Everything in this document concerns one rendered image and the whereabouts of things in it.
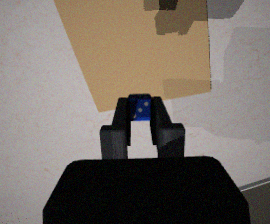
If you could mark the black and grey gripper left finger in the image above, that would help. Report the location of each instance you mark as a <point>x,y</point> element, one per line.
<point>113,138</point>

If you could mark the blue die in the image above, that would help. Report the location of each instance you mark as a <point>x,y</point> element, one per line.
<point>139,107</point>

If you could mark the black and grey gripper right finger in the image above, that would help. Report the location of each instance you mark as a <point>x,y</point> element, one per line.
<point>168,137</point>

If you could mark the tan flat mat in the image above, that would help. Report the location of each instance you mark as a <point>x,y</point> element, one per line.
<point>127,47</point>

